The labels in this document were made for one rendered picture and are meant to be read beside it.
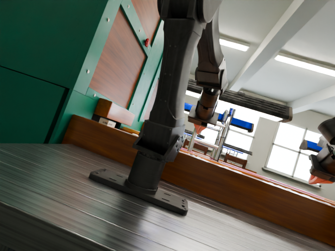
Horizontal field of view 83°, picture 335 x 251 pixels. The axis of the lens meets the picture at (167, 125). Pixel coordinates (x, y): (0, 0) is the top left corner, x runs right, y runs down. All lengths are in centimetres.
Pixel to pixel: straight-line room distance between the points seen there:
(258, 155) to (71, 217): 617
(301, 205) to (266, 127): 581
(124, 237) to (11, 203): 13
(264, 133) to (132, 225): 620
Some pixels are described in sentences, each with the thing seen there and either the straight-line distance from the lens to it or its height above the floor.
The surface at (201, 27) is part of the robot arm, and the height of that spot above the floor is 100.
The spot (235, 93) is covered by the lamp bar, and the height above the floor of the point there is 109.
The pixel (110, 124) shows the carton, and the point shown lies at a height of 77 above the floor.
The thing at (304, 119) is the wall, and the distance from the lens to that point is 697.
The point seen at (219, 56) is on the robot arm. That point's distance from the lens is 55.
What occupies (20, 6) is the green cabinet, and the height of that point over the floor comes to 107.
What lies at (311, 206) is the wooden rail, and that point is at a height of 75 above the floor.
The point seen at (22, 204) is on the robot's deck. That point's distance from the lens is 28.
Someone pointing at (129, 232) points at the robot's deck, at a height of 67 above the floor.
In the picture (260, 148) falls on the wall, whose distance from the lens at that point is 634.
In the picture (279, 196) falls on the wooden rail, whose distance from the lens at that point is 65.
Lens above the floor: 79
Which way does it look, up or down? 4 degrees up
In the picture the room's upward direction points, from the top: 19 degrees clockwise
